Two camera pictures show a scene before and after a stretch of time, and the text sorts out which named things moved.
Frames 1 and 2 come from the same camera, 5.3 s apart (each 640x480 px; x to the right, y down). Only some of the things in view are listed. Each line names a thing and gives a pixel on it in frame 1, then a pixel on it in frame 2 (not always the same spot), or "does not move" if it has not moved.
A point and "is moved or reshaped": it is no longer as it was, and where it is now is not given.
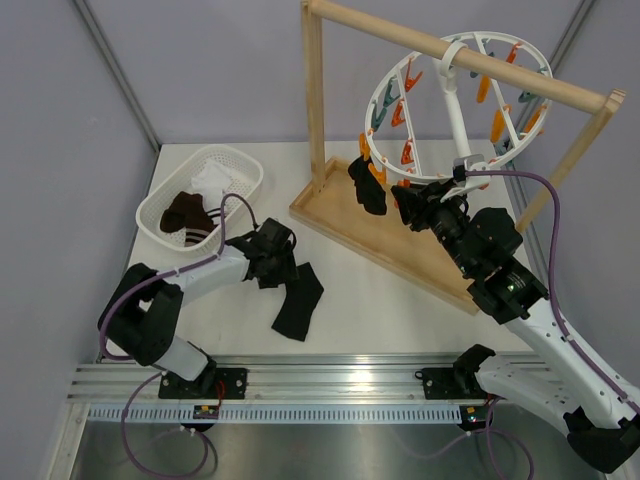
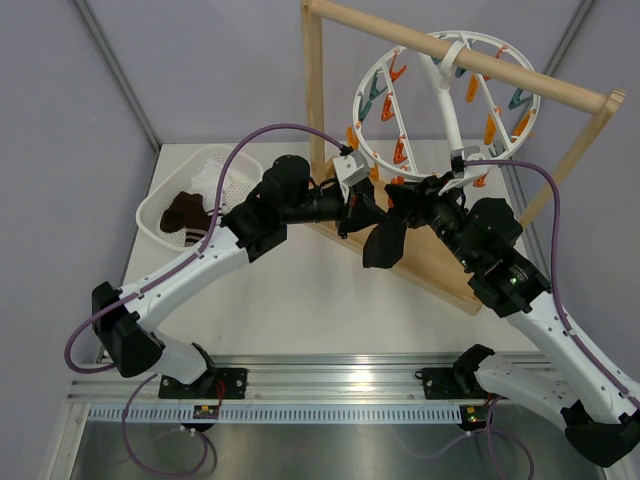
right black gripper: x=417 y=204 does not move
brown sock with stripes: x=188 y=212 does not move
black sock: x=301 y=296 -> x=384 y=243
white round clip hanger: x=453 y=109 is moved or reshaped
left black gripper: x=288 y=270 -> x=359 y=209
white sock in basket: x=209 y=182 does not move
